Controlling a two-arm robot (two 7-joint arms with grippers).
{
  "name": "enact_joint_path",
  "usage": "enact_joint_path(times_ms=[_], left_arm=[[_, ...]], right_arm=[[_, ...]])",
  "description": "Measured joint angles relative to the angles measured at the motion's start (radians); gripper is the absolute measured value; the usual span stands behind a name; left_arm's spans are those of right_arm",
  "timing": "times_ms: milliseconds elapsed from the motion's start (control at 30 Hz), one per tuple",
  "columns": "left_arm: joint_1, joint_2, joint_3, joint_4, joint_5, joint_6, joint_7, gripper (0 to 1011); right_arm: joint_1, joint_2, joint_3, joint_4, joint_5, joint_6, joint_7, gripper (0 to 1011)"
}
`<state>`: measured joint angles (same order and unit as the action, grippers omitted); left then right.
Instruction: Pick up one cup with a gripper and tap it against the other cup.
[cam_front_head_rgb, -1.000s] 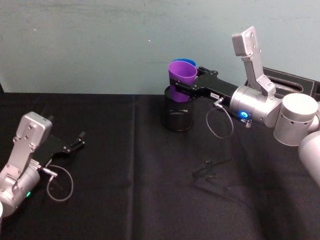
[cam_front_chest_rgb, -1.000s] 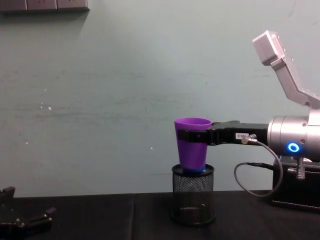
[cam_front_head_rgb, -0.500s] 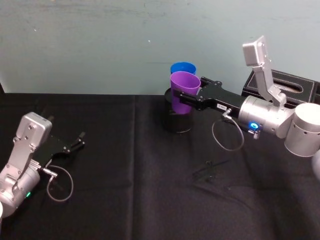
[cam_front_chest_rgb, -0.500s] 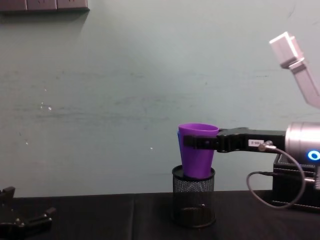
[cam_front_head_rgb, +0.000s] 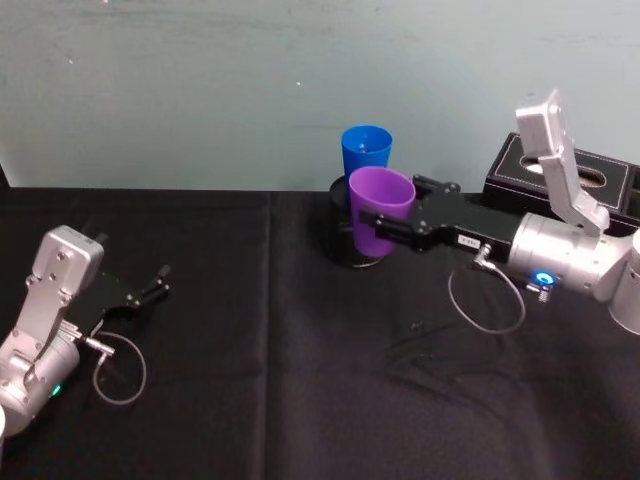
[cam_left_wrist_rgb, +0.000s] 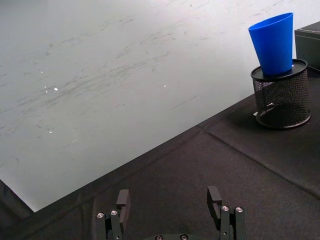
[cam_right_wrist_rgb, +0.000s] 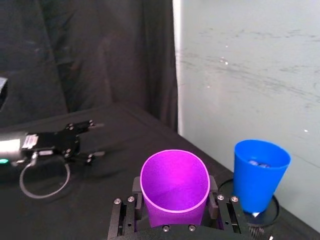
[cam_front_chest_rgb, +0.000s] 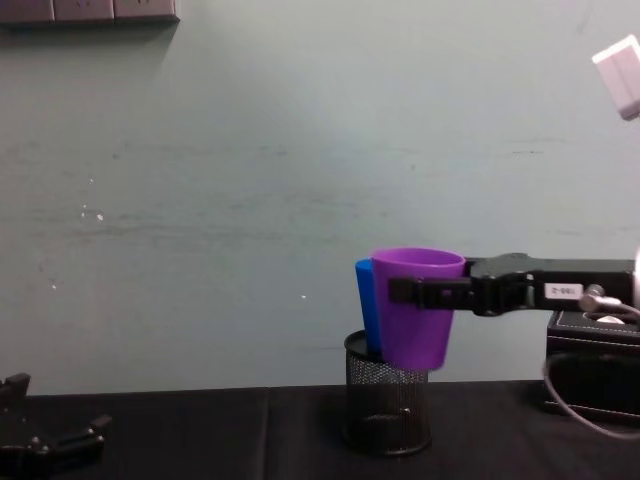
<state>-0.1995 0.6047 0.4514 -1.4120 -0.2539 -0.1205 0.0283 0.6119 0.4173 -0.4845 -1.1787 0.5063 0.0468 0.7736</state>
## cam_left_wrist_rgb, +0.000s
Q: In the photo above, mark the black table cloth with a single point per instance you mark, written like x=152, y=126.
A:
x=200, y=162

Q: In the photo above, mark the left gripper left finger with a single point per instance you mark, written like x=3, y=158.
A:
x=123, y=202

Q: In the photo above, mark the black leather tissue box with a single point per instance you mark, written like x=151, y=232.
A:
x=308, y=45

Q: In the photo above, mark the blue plastic cup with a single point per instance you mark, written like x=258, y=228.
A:
x=272, y=45

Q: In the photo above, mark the black mesh pen holder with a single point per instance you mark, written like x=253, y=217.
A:
x=282, y=100

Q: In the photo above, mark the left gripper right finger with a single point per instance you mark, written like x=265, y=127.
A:
x=213, y=198

